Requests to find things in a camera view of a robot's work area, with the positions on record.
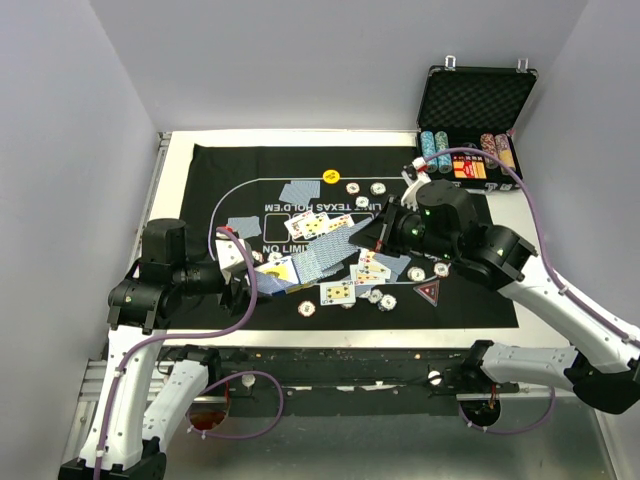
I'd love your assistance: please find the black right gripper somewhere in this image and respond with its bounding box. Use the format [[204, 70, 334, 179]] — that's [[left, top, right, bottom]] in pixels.
[[349, 194, 457, 262]]

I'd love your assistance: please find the red face up card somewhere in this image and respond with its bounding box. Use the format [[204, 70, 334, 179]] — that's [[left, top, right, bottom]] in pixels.
[[358, 249, 377, 267]]

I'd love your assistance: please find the nine of diamonds card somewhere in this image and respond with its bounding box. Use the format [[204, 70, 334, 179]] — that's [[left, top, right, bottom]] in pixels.
[[326, 214, 354, 233]]

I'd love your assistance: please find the blue back card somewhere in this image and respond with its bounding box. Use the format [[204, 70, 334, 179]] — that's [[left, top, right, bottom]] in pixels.
[[279, 180, 320, 205], [227, 216, 262, 239], [374, 253, 411, 282]]

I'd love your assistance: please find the ace face up card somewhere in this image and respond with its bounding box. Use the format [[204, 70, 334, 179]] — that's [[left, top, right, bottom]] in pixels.
[[350, 265, 391, 286]]

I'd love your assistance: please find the blue back card being drawn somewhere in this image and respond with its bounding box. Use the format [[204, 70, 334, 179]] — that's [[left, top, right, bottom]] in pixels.
[[293, 217, 373, 284]]

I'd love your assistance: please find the five of spades card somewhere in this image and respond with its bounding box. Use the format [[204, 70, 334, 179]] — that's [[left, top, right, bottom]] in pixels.
[[301, 212, 329, 240]]

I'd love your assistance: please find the five of clubs card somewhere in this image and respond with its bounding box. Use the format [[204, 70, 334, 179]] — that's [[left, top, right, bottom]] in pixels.
[[319, 280, 356, 306]]

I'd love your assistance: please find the blue white chip stack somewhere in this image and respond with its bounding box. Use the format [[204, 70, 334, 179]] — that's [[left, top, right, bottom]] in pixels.
[[377, 294, 397, 312]]

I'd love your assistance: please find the king of diamonds card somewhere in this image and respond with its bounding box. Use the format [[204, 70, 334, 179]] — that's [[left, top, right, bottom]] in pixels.
[[284, 211, 313, 239]]

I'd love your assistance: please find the blue playing card deck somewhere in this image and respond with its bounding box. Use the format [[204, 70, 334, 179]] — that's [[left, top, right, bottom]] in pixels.
[[255, 256, 344, 296]]

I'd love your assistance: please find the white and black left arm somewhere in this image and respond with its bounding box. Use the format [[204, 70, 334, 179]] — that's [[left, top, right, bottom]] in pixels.
[[58, 218, 258, 479]]

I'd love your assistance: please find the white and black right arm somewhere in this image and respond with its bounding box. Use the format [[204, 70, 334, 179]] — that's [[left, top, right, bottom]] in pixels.
[[349, 180, 639, 414]]

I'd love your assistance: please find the red white chip near edge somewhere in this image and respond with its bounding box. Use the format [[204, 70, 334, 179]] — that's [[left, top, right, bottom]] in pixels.
[[298, 300, 316, 318]]

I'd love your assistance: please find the yellow round dealer button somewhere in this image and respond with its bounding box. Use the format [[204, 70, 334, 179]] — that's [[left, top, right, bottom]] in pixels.
[[322, 169, 341, 184]]

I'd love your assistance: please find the black poker table mat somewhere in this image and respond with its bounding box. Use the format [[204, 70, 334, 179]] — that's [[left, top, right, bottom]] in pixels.
[[156, 143, 519, 332]]

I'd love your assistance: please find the red triangular dealer marker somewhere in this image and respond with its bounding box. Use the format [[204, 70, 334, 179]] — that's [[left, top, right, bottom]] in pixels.
[[413, 280, 440, 307]]

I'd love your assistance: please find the green chip row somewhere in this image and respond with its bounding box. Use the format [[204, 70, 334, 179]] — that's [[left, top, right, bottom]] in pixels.
[[434, 131, 453, 174]]

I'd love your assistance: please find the light blue chip row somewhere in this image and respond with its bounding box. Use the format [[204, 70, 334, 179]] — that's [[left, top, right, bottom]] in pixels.
[[419, 130, 438, 174]]

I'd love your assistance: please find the red orange card box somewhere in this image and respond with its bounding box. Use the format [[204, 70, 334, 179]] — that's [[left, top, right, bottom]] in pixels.
[[452, 154, 487, 180]]

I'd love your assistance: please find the red brown chip row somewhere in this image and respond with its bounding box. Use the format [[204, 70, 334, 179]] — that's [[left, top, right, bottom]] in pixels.
[[480, 133, 499, 169]]

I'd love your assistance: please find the purple tan chip row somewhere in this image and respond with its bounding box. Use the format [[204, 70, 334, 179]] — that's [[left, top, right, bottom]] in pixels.
[[495, 134, 516, 176]]

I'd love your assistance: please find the black aluminium poker chip case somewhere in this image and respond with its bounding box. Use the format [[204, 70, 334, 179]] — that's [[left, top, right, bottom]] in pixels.
[[416, 55, 538, 191]]

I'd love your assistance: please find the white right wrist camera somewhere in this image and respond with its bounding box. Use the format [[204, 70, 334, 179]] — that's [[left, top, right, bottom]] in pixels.
[[401, 157, 431, 209]]

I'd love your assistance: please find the aluminium mounting rail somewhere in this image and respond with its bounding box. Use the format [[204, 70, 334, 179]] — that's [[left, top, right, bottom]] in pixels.
[[78, 355, 612, 402]]

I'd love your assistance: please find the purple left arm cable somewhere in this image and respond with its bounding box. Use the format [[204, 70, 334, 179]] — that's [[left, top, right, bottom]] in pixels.
[[92, 227, 285, 480]]

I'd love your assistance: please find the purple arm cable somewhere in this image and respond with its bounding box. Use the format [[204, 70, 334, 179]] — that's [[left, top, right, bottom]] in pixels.
[[92, 227, 285, 480], [412, 147, 640, 435]]

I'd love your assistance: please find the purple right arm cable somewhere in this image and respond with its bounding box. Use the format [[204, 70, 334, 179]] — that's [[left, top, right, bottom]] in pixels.
[[412, 147, 640, 435]]

